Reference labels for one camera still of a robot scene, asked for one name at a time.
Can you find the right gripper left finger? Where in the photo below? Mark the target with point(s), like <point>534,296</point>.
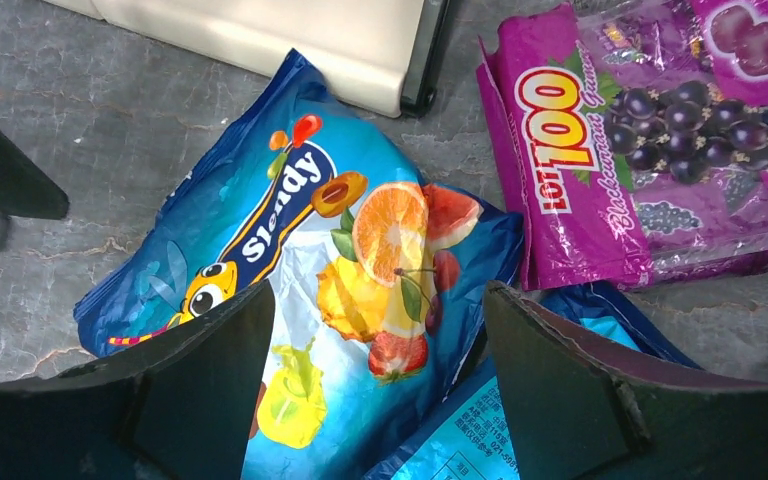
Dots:
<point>179,405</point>

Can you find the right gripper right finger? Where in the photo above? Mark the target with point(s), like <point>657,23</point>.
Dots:
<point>581,406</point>

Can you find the blue Slendy candy bag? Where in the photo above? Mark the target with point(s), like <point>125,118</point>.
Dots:
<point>378,276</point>

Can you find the cream three-tier shelf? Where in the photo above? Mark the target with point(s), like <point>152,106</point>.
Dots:
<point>381,56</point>

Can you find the purple candy bag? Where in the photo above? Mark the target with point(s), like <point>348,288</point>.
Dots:
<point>634,139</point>

